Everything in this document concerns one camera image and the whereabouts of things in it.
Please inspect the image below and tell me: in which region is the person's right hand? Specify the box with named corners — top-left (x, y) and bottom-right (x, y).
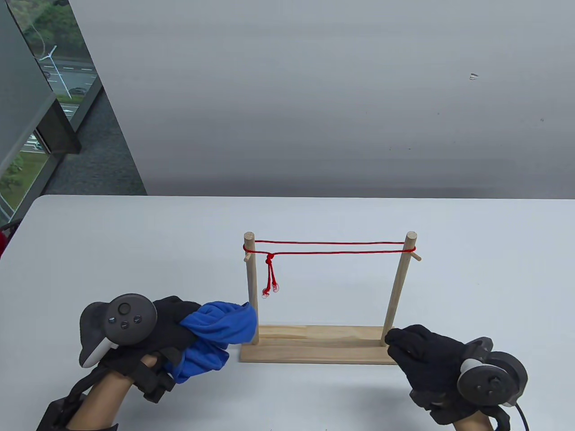
top-left (385, 325), bottom-right (510, 425)

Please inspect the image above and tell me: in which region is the person's left hand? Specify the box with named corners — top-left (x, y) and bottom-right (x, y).
top-left (101, 295), bottom-right (203, 402)

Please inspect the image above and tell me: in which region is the blue towel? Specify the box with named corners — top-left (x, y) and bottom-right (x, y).
top-left (164, 301), bottom-right (258, 385)

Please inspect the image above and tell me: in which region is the wooden rack with posts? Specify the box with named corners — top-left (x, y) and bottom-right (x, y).
top-left (240, 231), bottom-right (422, 365)

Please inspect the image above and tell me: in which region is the red elastic cord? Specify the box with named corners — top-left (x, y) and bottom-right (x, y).
top-left (243, 240), bottom-right (416, 299)

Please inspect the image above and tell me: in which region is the person's right forearm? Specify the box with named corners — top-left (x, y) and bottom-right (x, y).
top-left (449, 411), bottom-right (492, 431)

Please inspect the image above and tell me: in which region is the person's left forearm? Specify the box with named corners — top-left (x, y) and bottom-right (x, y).
top-left (67, 355), bottom-right (158, 431)

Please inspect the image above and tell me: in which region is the black and white controller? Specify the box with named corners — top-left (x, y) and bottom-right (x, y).
top-left (457, 337), bottom-right (529, 408)
top-left (79, 294), bottom-right (158, 369)

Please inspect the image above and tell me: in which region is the red object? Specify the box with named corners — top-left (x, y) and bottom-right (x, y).
top-left (0, 224), bottom-right (15, 261)

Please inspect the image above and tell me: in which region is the glass window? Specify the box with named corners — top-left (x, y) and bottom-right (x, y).
top-left (0, 0), bottom-right (104, 225)

